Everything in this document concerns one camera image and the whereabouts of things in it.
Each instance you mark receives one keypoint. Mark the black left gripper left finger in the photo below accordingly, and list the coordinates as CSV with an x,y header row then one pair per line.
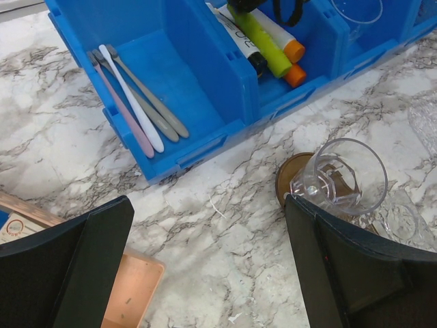
x,y
63,276

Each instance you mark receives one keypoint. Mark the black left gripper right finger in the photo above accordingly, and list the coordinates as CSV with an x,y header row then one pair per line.
x,y
350,277

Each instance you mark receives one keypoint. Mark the white toothbrush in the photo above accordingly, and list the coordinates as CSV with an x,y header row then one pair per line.
x,y
145,122

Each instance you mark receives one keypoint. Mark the lime green toothpaste tube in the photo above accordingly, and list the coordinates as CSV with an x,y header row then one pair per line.
x,y
278,63

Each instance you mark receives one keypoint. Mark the clear cup on tray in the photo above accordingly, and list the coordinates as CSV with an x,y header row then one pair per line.
x,y
345,177

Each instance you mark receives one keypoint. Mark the brown wooden tray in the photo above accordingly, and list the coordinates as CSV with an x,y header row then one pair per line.
x,y
287,171

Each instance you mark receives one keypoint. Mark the pink toothbrush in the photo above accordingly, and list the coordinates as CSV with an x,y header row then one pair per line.
x,y
138,133

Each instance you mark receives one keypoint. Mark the orange toothpaste tube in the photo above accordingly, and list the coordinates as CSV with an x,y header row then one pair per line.
x,y
296,76

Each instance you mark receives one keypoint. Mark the peach desk organizer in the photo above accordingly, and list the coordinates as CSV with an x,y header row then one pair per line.
x,y
136,280

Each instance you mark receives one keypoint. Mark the clear textured glass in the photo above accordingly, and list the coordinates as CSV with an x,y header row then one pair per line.
x,y
398,219

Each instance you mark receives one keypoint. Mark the white tube orange cap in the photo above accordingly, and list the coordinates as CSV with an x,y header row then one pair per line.
x,y
292,48

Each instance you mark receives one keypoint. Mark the blue bin with cups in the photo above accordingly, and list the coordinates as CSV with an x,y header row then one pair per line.
x,y
383,36

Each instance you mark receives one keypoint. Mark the blue bin with toothpastes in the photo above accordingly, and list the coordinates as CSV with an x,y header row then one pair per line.
x,y
231,84

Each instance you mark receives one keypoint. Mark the blue bin with toothbrushes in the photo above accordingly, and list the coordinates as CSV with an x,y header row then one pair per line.
x,y
159,42

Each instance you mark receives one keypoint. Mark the clear cup in bin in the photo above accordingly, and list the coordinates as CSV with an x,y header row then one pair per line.
x,y
360,15

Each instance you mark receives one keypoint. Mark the blue bin with jar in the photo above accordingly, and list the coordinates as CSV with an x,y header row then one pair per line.
x,y
425,21

